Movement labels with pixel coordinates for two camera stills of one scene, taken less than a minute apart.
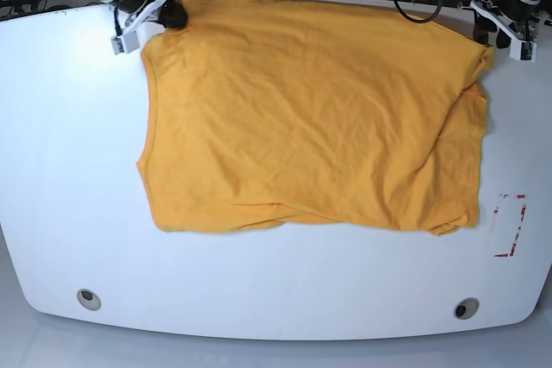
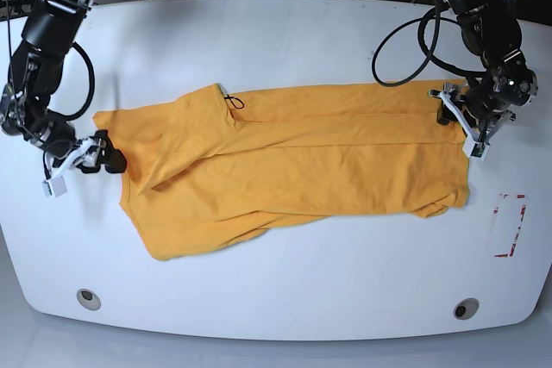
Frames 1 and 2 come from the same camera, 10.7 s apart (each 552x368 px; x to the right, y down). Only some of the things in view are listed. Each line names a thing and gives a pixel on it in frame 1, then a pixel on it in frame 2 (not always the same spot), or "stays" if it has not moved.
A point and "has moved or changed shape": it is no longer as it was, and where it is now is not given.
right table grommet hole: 467,308 stays
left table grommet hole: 88,299 stays
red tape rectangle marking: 515,240 stays
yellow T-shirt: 266,110 has moved or changed shape
